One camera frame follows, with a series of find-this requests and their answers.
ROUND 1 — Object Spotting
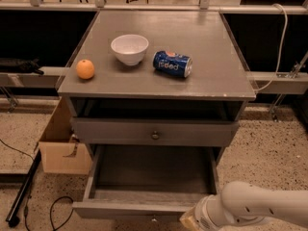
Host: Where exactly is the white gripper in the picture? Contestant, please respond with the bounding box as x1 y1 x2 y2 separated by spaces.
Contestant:
180 194 270 231

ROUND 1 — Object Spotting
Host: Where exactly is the grey drawer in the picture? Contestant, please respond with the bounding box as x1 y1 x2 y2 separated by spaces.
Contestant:
71 117 239 147
73 145 219 222

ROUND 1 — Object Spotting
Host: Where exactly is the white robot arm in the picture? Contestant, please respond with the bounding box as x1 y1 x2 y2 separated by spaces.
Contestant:
180 181 308 231

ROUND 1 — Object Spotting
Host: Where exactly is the grey top drawer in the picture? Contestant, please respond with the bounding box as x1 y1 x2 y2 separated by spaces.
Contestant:
71 117 239 147

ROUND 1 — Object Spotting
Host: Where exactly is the grey wooden drawer cabinet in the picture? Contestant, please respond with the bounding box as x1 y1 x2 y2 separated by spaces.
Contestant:
57 10 257 166

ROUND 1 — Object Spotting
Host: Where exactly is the cardboard box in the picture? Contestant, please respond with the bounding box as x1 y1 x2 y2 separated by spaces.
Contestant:
38 98 92 175

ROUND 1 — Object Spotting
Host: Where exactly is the blue pepsi can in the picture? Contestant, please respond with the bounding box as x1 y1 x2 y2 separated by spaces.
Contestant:
153 51 193 78

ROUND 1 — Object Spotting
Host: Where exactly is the black bar on floor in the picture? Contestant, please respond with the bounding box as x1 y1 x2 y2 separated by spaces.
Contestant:
4 152 41 228

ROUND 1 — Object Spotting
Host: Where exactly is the white ceramic bowl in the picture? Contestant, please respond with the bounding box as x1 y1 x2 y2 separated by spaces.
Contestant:
111 35 149 65

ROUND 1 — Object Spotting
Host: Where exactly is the orange fruit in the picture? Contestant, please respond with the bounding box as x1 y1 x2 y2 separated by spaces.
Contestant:
76 60 94 80

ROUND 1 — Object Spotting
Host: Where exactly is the black object on ledge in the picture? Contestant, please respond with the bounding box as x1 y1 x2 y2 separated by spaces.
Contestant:
0 58 44 75

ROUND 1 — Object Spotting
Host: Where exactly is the black floor cable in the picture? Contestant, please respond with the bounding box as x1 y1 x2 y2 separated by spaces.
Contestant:
0 138 75 231

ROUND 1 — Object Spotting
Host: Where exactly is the white cable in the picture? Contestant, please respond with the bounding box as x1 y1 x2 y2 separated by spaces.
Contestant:
253 3 289 93

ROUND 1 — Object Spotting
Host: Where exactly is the metal railing frame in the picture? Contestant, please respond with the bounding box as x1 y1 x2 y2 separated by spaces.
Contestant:
0 0 308 16

